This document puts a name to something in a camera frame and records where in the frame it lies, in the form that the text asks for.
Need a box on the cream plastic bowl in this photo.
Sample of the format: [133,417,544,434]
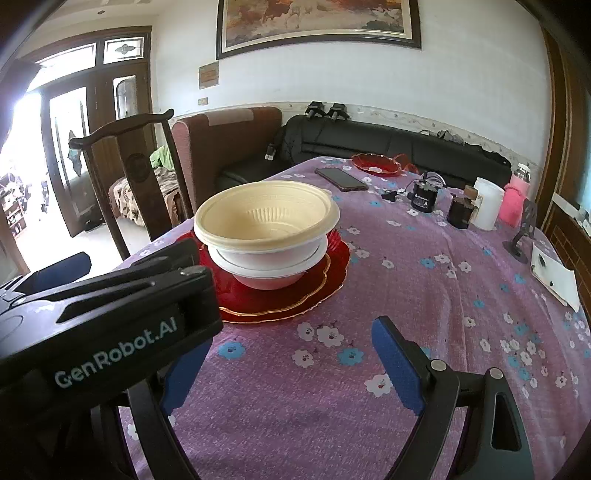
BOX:
[194,180,341,254]

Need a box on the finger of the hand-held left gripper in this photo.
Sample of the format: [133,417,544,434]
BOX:
[54,265,225,334]
[130,237,201,276]

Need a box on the pink sleeved bottle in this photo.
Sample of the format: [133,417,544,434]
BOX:
[498,162,532,228]

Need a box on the white paper pad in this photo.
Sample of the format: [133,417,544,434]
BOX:
[530,242,581,312]

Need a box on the purple floral tablecloth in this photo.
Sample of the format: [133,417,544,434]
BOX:
[113,156,591,480]

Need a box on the black leather sofa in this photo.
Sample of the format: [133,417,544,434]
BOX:
[217,114,513,195]

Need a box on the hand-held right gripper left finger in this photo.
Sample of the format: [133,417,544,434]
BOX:
[127,339,214,480]

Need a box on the brown patterned blanket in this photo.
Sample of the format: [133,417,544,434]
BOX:
[108,164,183,227]

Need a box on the wooden shelf with goods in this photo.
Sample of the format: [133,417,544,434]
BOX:
[0,173,28,243]

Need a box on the grey phone stand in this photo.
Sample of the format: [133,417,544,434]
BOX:
[503,199,541,265]

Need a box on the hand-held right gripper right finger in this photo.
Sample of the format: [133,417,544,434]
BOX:
[372,316,536,480]

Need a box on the wooden glazed door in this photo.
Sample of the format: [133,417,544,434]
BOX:
[14,25,155,238]

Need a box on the red plate with gold rim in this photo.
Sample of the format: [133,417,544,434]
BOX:
[174,228,352,325]
[351,153,404,178]

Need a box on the dark jar with cork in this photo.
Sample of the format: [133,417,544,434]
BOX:
[447,185,481,230]

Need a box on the green cloth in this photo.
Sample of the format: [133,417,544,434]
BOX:
[148,145,175,171]

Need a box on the framed painting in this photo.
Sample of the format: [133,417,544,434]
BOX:
[215,0,423,61]

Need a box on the black cylindrical motor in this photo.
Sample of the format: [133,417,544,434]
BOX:
[410,172,445,215]

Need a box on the white bowl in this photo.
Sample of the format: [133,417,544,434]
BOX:
[207,233,329,278]
[215,256,326,291]

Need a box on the dark wooden chair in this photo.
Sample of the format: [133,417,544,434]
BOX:
[68,108,195,261]

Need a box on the brown armchair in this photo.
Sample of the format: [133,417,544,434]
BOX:
[171,106,283,222]

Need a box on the white plastic cup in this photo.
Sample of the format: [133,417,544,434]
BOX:
[472,176,506,232]

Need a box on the black smartphone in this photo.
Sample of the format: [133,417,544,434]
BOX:
[315,167,370,192]

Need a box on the brown wall plaque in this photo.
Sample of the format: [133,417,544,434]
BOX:
[198,62,220,90]

